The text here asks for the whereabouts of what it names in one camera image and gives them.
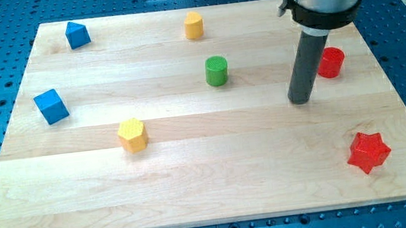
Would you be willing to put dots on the green cylinder block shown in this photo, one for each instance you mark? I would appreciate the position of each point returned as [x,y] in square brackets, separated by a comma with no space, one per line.
[216,70]

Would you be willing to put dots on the light wooden board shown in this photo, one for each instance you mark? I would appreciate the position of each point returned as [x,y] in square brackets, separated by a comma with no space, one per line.
[240,151]

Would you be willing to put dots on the yellow hexagonal block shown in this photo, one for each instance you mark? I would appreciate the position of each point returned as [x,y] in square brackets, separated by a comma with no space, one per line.
[133,135]

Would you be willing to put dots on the yellow cylinder block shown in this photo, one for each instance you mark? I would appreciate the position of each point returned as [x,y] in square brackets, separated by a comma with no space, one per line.
[193,25]

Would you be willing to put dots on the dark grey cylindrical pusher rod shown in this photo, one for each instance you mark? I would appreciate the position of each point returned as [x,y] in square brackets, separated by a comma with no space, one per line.
[308,57]

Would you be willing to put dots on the red cylinder block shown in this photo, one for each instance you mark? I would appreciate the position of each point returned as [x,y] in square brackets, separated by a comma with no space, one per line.
[331,62]

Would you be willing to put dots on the blue triangular prism block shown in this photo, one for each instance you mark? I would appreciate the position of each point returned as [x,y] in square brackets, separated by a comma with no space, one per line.
[77,35]

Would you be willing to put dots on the blue cube block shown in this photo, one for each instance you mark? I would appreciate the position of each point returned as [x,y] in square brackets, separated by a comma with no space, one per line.
[51,106]

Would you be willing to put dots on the red star block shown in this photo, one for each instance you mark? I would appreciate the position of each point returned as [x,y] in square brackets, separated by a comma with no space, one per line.
[368,151]

